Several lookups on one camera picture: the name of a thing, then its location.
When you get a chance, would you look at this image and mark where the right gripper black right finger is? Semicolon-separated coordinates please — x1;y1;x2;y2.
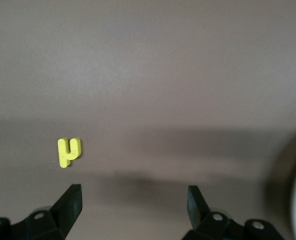
182;185;286;240

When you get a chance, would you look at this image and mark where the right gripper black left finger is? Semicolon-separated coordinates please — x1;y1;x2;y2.
0;184;83;240

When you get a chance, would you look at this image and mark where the yellow foam letter h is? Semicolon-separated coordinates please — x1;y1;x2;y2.
57;137;82;169

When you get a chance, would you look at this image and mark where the brown paper table cover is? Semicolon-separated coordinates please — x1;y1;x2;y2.
0;0;296;240

